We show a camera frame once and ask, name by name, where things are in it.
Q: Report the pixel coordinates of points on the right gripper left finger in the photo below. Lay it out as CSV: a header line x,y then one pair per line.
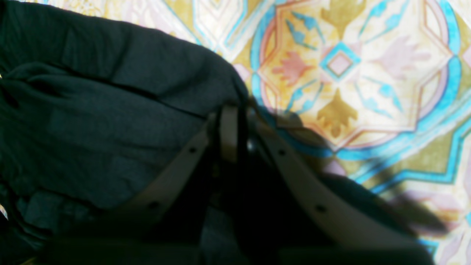
x,y
162,225

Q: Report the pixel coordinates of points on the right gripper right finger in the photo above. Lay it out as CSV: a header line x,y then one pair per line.
x,y
291,214

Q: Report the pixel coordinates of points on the black t-shirt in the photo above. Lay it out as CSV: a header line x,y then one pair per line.
x,y
91,111

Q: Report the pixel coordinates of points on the patterned colourful tablecloth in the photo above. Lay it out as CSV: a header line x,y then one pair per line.
x,y
382,86

